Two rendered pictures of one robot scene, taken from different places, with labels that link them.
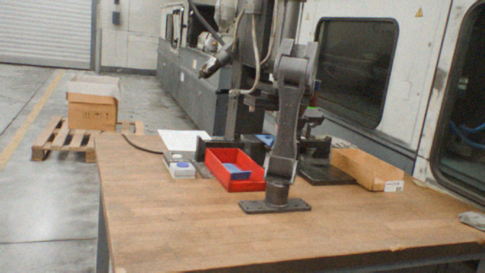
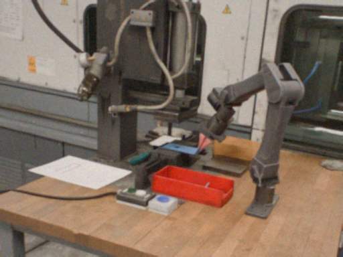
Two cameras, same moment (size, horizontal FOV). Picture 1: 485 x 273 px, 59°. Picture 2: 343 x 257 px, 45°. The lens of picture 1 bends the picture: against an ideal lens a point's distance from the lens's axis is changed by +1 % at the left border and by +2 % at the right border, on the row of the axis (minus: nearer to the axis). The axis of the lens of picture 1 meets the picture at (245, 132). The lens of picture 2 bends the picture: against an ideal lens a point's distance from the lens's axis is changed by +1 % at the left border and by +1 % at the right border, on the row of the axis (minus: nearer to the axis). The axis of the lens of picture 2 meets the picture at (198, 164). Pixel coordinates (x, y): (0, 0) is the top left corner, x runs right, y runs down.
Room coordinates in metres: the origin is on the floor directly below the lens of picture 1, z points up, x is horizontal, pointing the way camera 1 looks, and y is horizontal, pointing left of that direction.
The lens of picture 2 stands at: (0.37, 0.94, 1.46)
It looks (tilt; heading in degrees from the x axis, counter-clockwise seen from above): 19 degrees down; 314
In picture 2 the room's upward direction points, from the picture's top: 5 degrees clockwise
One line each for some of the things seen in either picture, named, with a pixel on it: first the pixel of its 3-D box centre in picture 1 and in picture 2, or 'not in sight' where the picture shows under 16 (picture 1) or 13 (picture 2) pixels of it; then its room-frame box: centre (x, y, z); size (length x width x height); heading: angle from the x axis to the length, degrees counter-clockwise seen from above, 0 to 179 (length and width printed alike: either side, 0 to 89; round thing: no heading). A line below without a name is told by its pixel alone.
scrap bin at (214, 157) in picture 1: (233, 168); (193, 185); (1.29, 0.02, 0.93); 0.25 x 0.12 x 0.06; 23
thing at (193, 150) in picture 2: (271, 137); (183, 146); (1.47, -0.10, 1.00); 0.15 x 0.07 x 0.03; 23
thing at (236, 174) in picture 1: (231, 167); not in sight; (1.32, 0.03, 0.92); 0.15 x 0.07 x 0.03; 30
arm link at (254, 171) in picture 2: (279, 170); (264, 175); (1.09, -0.11, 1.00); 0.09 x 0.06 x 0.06; 77
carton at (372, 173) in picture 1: (364, 170); (244, 151); (1.45, -0.44, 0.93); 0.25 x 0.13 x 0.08; 23
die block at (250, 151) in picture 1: (268, 150); (175, 158); (1.52, -0.10, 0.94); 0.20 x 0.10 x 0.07; 113
